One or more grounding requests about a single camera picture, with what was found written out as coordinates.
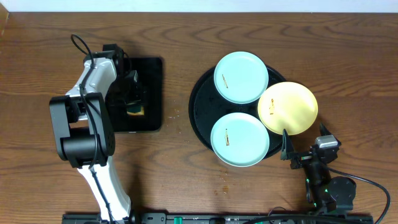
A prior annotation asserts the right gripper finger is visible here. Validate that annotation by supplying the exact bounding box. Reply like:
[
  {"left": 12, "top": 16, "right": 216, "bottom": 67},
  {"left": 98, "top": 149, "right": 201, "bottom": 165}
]
[
  {"left": 280, "top": 129, "right": 295, "bottom": 161},
  {"left": 320, "top": 123, "right": 331, "bottom": 136}
]

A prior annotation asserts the yellow green sponge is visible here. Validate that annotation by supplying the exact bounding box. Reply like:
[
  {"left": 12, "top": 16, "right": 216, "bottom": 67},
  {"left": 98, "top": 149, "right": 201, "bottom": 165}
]
[{"left": 126, "top": 105, "right": 145, "bottom": 116}]

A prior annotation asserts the yellow plate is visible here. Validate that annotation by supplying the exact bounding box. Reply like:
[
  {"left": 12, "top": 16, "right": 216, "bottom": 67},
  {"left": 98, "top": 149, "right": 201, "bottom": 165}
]
[{"left": 257, "top": 82, "right": 318, "bottom": 135}]

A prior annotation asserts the light blue plate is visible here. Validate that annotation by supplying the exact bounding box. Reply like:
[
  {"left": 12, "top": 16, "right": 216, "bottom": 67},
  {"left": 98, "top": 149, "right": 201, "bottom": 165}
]
[
  {"left": 213, "top": 51, "right": 269, "bottom": 104},
  {"left": 210, "top": 113, "right": 270, "bottom": 167}
]

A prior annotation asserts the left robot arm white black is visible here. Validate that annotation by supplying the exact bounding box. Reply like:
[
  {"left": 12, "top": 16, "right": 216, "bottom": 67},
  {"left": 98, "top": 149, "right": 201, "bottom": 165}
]
[{"left": 49, "top": 44, "right": 136, "bottom": 223}]

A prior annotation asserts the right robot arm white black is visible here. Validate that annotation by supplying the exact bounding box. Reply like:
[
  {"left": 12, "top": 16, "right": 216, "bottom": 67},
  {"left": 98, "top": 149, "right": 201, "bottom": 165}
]
[{"left": 280, "top": 124, "right": 356, "bottom": 216}]

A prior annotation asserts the black square tray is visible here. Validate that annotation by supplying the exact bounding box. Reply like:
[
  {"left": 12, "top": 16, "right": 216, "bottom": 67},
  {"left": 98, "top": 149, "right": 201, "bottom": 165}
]
[{"left": 105, "top": 57, "right": 163, "bottom": 133}]

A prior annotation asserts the black round tray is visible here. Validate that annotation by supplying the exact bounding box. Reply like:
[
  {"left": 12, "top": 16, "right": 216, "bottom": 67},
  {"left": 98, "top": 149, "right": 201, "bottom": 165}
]
[{"left": 188, "top": 63, "right": 292, "bottom": 161}]

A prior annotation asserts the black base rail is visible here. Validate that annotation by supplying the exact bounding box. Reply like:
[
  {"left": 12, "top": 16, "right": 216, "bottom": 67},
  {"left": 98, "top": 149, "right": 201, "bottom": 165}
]
[{"left": 61, "top": 213, "right": 373, "bottom": 224}]

